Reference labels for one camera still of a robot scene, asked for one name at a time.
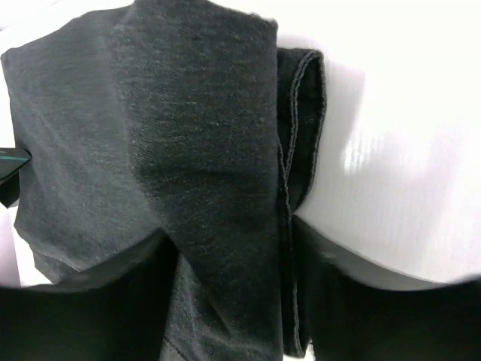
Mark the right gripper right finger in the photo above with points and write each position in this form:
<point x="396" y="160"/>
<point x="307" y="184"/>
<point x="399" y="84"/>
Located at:
<point x="355" y="310"/>

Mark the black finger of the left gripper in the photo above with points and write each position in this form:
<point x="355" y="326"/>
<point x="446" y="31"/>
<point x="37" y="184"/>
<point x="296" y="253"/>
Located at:
<point x="12" y="160"/>

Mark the black trousers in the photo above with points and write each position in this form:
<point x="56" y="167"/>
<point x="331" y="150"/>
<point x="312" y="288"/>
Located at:
<point x="183" y="116"/>

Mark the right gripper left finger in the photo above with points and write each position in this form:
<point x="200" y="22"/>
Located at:
<point x="115" y="310"/>

